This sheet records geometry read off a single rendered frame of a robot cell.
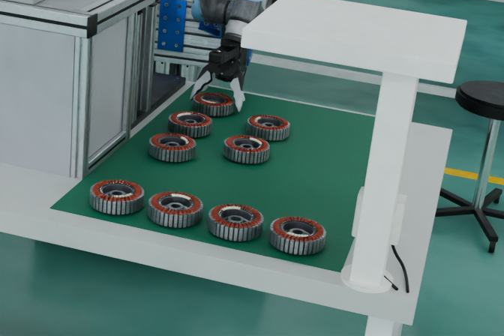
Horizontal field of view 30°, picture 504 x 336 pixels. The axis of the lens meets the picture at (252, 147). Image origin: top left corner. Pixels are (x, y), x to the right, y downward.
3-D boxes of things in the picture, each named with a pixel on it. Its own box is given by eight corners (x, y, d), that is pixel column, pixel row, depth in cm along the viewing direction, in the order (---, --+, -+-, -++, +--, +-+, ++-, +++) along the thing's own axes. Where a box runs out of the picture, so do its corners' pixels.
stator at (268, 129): (292, 130, 249) (294, 118, 248) (283, 145, 239) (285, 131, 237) (251, 123, 251) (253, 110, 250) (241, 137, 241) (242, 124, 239)
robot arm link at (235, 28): (249, 22, 257) (222, 17, 260) (244, 38, 256) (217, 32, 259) (257, 31, 264) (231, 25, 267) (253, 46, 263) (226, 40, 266)
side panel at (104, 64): (118, 136, 233) (125, 10, 221) (130, 139, 233) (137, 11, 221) (70, 177, 208) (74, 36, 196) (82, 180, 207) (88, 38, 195)
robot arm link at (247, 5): (268, -5, 266) (262, -14, 258) (257, 32, 265) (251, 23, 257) (242, -10, 268) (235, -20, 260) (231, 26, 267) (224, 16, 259)
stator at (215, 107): (202, 100, 264) (204, 88, 263) (239, 109, 260) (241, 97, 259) (184, 112, 254) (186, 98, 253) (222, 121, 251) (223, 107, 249)
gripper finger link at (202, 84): (196, 104, 264) (221, 82, 263) (189, 99, 259) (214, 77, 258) (190, 97, 265) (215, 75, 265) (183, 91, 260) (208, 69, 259)
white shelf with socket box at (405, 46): (263, 191, 212) (287, -9, 195) (427, 225, 204) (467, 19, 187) (218, 259, 180) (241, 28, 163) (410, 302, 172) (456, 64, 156)
